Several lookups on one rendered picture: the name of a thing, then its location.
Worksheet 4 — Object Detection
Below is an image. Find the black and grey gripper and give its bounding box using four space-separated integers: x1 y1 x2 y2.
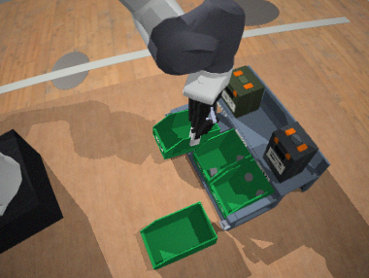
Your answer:
188 92 222 147

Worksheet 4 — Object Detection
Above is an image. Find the grey disc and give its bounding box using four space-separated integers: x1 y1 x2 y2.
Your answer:
245 173 253 182

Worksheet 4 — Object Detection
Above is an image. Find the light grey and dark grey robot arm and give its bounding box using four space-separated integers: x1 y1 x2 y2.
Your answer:
0 0 246 216

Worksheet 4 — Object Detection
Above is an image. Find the grey shelf rack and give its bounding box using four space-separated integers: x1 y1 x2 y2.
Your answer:
186 65 330 231

